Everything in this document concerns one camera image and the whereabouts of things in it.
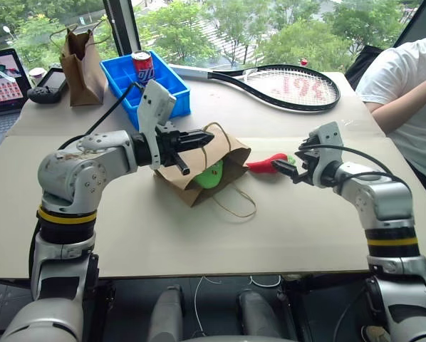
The black slanted window frame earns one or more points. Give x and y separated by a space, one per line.
412 21

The black window frame post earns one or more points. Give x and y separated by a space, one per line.
124 25

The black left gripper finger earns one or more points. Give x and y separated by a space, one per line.
182 164
197 139

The brown paper bag, creased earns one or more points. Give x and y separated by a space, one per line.
83 75

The grey laptop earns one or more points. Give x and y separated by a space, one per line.
1 107

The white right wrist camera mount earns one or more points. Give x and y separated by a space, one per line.
328 142

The black tennis racket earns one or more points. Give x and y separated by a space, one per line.
220 75

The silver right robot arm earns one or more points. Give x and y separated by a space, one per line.
387 199

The black chair back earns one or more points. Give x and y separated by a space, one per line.
362 64

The red soda can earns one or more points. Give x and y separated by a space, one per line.
143 69

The black handheld game console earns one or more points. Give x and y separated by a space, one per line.
51 85

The dark grey rounded shape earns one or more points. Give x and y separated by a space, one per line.
257 313
166 313

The white paper cup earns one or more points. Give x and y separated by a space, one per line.
36 75

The person in white t-shirt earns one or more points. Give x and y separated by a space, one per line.
401 78

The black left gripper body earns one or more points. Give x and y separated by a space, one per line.
167 144

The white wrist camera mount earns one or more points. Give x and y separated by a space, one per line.
152 103
328 142

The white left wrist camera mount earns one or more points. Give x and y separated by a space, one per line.
152 103

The blue plastic compartment bin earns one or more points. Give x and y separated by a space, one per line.
170 82

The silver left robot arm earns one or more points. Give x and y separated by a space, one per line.
74 171

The red chili plush toy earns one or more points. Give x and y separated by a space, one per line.
264 165

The beige shoe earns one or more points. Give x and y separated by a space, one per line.
375 334

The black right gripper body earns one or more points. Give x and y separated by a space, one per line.
310 156

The person's bare forearm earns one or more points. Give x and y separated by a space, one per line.
409 103

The green plush toy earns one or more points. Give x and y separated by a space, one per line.
207 177

